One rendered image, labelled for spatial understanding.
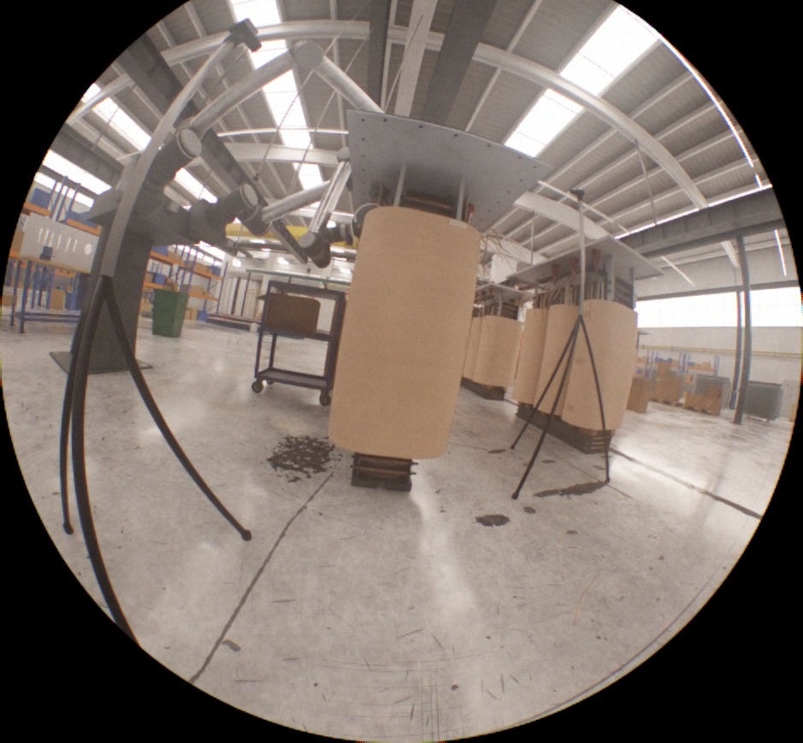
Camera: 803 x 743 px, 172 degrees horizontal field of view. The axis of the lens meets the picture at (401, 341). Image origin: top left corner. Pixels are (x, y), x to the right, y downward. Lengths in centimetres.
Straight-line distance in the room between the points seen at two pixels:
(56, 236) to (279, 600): 505
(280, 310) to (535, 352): 233
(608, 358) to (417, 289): 159
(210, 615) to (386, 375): 85
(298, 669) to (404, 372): 87
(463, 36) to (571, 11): 626
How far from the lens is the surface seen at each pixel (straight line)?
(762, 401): 1179
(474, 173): 122
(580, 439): 232
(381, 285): 88
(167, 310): 526
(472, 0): 430
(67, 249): 527
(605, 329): 212
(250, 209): 215
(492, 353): 370
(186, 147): 166
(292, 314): 218
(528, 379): 274
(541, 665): 76
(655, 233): 995
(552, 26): 1041
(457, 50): 464
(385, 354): 87
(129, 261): 255
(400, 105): 1023
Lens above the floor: 62
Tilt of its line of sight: level
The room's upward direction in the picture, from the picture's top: 10 degrees clockwise
